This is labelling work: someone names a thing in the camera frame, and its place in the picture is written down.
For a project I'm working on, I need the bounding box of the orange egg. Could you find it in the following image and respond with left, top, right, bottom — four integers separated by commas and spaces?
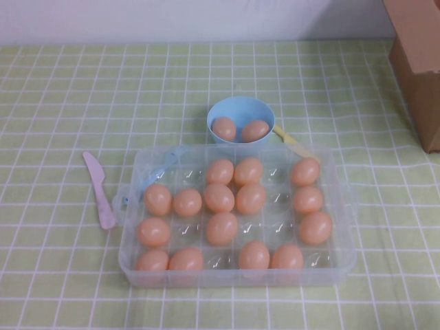
211, 116, 237, 142
298, 210, 333, 245
137, 217, 172, 248
290, 157, 321, 188
143, 184, 173, 217
241, 119, 270, 143
134, 249, 170, 272
168, 247, 205, 273
235, 183, 267, 216
271, 244, 305, 271
203, 183, 236, 213
206, 212, 239, 246
173, 188, 203, 217
293, 185, 325, 215
205, 158, 235, 186
239, 240, 271, 271
234, 157, 264, 186

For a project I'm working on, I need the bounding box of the light blue plastic knife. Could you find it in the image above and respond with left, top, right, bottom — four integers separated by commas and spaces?
122, 146, 188, 206

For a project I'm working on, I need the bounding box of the brown cardboard box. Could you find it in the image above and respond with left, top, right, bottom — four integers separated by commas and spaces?
383, 0, 440, 155

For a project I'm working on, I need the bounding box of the yellow plastic knife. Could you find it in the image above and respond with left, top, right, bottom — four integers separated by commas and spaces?
273, 125, 320, 163

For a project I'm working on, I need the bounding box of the transparent plastic egg box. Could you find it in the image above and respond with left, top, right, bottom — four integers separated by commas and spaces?
111, 143, 358, 288

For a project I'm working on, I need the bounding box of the pink plastic knife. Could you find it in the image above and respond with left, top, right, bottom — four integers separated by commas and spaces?
82, 151, 117, 230

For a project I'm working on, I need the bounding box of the green checked tablecloth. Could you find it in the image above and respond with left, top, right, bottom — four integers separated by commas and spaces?
0, 41, 440, 330

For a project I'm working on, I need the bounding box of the light blue plastic bowl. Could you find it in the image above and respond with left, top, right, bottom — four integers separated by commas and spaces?
206, 97, 276, 148

